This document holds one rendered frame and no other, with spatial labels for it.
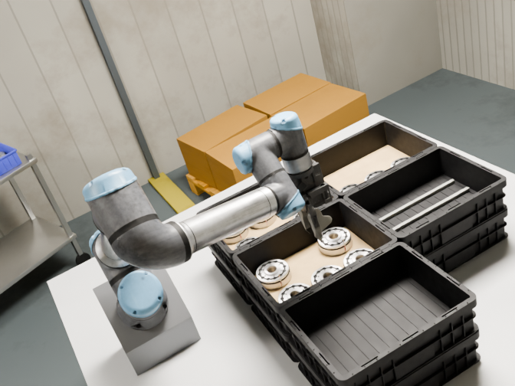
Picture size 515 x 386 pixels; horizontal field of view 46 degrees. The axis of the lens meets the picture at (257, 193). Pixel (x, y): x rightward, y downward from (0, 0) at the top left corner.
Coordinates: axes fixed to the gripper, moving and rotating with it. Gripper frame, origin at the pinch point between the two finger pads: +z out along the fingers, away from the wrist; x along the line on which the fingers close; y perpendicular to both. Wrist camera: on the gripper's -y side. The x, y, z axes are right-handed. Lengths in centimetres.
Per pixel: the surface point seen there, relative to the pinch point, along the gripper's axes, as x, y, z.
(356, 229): 11.2, 18.6, 13.2
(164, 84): 264, 30, 9
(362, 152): 49, 47, 9
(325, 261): 8.6, 4.5, 16.2
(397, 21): 229, 193, 25
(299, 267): 11.8, -3.0, 15.8
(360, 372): -40.5, -14.2, 12.2
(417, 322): -28.0, 9.4, 20.7
